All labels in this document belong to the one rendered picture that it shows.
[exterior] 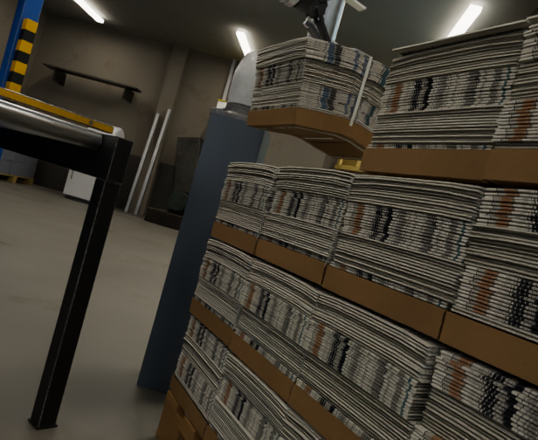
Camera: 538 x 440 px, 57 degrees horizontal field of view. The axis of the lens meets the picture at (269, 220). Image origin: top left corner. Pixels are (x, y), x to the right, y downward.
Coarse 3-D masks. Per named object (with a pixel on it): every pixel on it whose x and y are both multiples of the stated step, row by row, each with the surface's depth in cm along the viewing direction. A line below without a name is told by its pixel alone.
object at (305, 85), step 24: (264, 48) 146; (288, 48) 133; (312, 48) 126; (336, 48) 129; (264, 72) 145; (288, 72) 133; (312, 72) 127; (336, 72) 131; (264, 96) 145; (288, 96) 132; (312, 96) 129; (336, 96) 132
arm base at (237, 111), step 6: (210, 108) 184; (216, 108) 184; (222, 108) 182; (228, 108) 179; (234, 108) 177; (240, 108) 177; (246, 108) 176; (222, 114) 176; (228, 114) 176; (234, 114) 176; (240, 114) 176; (246, 114) 176; (246, 120) 176
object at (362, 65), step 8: (360, 56) 133; (360, 64) 134; (376, 64) 136; (360, 72) 134; (376, 72) 137; (360, 80) 135; (368, 80) 136; (352, 88) 134; (360, 88) 135; (368, 88) 136; (352, 96) 135; (368, 96) 137; (352, 104) 135; (360, 104) 137; (352, 112) 136; (360, 112) 137; (296, 136) 156; (304, 136) 152; (312, 136) 148; (320, 136) 144; (328, 136) 140; (336, 136) 137; (344, 136) 136
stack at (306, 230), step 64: (256, 192) 125; (320, 192) 102; (384, 192) 85; (448, 192) 73; (512, 192) 65; (256, 256) 123; (320, 256) 97; (384, 256) 82; (448, 256) 71; (512, 256) 63; (192, 320) 143; (256, 320) 112; (320, 320) 91; (384, 320) 78; (512, 320) 60; (192, 384) 133; (256, 384) 105; (320, 384) 88; (384, 384) 74; (448, 384) 66; (512, 384) 59
